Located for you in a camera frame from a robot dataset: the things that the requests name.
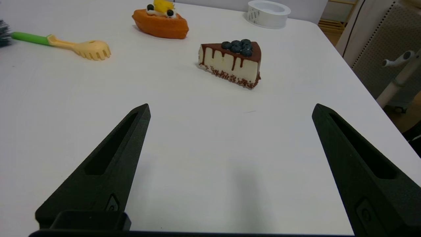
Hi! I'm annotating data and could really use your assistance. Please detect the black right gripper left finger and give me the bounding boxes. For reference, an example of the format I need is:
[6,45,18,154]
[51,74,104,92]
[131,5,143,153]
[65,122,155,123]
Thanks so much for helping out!
[35,104,151,228]

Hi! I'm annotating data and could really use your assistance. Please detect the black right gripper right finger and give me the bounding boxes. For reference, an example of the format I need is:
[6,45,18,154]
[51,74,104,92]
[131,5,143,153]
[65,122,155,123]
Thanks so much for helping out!
[312,104,421,237]

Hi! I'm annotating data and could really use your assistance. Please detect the grey brush with green handle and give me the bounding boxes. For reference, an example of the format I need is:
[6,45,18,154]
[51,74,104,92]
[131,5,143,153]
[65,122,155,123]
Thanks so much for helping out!
[0,20,12,47]

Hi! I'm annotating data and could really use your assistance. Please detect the white desk leg with crank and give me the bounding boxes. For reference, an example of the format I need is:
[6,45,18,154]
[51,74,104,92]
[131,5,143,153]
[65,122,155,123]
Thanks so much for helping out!
[376,49,421,114]

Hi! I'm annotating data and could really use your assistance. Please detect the white perforated panel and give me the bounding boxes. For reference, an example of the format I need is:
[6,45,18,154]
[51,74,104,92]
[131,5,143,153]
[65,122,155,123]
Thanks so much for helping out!
[335,0,421,99]

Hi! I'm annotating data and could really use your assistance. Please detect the orange toy fruit tart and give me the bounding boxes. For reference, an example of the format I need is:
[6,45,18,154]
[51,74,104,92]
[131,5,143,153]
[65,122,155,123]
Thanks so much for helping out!
[132,0,189,40]

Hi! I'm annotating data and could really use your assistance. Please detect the toy chocolate blueberry cake slice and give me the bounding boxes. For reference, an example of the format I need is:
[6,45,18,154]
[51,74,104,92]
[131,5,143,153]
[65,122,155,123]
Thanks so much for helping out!
[198,39,262,90]

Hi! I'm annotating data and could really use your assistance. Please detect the wooden shelf rack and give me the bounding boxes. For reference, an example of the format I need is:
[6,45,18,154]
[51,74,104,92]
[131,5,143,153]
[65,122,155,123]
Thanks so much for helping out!
[318,0,358,45]

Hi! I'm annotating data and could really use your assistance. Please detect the white round dish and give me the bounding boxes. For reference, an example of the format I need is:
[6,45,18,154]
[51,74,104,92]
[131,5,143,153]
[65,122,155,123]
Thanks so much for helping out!
[247,0,291,29]

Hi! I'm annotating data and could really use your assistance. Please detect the yellow pasta spoon green handle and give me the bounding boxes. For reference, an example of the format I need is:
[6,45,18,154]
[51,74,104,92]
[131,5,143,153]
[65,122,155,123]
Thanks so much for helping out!
[11,32,111,61]

